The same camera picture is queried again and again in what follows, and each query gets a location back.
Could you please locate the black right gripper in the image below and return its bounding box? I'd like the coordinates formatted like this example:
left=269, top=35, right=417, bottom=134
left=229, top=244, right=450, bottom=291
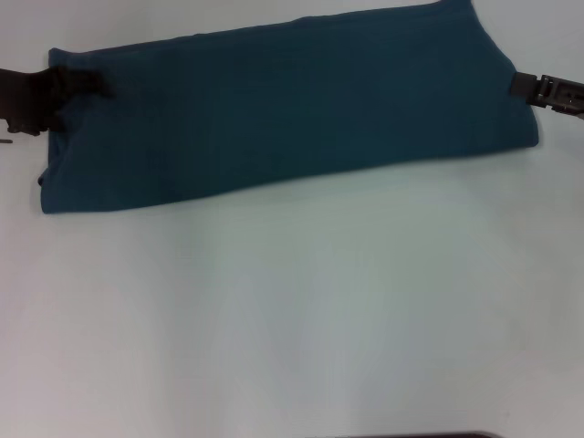
left=508, top=71, right=584, bottom=121

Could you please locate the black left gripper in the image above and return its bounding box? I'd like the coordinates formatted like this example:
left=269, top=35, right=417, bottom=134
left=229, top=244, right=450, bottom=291
left=0, top=66, right=116, bottom=137

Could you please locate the teal blue printed t-shirt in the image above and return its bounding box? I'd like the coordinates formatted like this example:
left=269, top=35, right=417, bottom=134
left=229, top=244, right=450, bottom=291
left=36, top=0, right=542, bottom=215

